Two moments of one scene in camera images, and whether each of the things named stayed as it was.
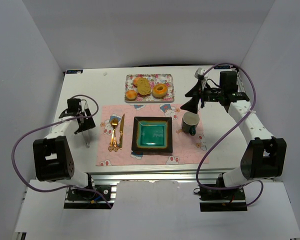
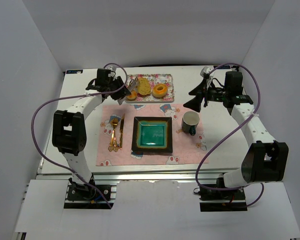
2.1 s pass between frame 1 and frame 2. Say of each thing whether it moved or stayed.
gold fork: stayed
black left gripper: moved
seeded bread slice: stayed
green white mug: stayed
